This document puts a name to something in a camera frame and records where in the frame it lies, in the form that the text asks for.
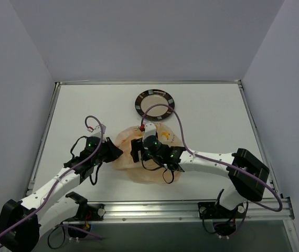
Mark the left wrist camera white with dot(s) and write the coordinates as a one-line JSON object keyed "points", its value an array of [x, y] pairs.
{"points": [[98, 131]]}

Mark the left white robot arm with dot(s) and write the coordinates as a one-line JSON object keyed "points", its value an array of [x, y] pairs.
{"points": [[23, 222]]}

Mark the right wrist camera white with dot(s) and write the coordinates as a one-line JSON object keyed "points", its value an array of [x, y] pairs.
{"points": [[148, 129]]}

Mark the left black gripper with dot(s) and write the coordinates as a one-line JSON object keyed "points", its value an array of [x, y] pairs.
{"points": [[108, 150]]}

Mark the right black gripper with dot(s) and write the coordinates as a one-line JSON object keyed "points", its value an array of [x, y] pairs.
{"points": [[135, 150]]}

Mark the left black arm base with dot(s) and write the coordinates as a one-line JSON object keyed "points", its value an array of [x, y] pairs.
{"points": [[84, 213]]}

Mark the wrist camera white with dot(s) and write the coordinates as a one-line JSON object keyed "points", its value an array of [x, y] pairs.
{"points": [[98, 131], [148, 129]]}

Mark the brown rimmed ceramic plate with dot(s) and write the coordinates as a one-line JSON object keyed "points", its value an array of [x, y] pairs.
{"points": [[162, 104]]}

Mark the aluminium front rail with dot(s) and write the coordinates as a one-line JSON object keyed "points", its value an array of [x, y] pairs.
{"points": [[188, 211]]}

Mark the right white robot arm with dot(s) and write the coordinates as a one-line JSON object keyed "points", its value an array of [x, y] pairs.
{"points": [[247, 174]]}

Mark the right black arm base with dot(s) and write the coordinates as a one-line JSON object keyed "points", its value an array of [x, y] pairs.
{"points": [[230, 220]]}

